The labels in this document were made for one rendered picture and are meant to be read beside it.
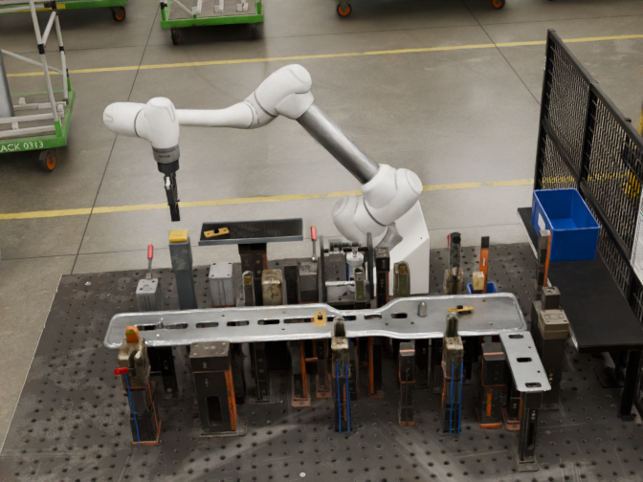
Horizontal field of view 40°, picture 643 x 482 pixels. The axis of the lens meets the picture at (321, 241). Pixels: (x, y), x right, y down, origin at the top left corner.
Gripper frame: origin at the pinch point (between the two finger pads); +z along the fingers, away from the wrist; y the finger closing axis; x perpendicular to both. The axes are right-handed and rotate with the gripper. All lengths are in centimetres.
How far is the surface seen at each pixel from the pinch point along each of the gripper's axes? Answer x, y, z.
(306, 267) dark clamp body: 45, 13, 17
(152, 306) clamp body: -8.1, 21.5, 25.0
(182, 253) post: 1.2, 3.8, 15.0
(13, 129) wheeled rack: -163, -310, 91
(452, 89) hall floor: 164, -428, 121
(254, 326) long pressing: 27, 36, 25
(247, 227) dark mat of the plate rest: 24.6, -2.5, 8.9
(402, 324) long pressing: 76, 39, 25
